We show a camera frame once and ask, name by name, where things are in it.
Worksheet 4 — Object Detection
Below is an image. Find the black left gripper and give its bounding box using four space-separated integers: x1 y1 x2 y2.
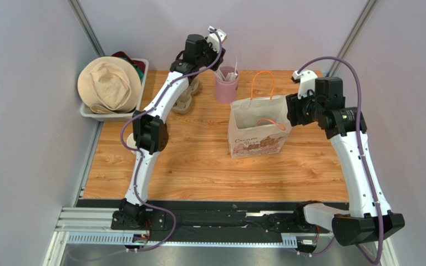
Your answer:
196 38 226 73

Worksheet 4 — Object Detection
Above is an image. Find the white paper takeout bag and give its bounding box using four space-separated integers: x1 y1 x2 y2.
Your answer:
227 70 292 159

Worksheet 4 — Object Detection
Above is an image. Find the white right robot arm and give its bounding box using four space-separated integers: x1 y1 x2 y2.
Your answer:
286 77 405 246

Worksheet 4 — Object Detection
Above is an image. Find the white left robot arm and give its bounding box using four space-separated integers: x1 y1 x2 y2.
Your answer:
111 27 227 230

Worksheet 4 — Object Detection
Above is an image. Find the wrapped white straw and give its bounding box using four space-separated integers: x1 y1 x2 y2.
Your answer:
214 69 225 81
233 56 238 75
225 72 237 82

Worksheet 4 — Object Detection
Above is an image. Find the pink straw holder cup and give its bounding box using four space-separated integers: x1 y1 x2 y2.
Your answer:
215 66 239 104

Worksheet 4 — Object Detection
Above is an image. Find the lower cardboard cup carrier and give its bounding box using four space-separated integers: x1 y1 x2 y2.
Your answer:
171 78 200 114

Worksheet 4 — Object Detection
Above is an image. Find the green cloth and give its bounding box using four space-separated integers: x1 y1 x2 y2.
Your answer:
120 57 145 81

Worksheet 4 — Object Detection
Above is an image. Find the dark red cloth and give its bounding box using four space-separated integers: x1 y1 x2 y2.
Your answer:
111 51 146 74

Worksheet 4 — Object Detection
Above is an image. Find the beige bucket hat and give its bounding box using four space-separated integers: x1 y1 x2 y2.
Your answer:
77 57 142 114

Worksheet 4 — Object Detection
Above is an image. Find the stack of brown paper cups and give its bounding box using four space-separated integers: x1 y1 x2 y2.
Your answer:
126 133 138 154

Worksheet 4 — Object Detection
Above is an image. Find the white plastic basket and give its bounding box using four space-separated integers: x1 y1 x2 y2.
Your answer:
77 52 149 122

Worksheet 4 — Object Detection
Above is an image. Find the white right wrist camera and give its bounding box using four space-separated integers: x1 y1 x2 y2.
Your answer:
291 69 318 99

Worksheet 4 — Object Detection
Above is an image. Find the aluminium frame post right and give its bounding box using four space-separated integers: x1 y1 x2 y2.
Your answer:
336 0 379 59

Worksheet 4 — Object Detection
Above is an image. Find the aluminium frame post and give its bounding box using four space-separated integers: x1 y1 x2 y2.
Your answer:
336 0 379 59
68 0 106 57

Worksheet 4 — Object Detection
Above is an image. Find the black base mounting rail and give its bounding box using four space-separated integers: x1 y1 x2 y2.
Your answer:
76 199 328 244

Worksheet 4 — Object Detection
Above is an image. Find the aluminium frame post left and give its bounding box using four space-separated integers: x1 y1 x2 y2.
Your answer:
68 0 106 57

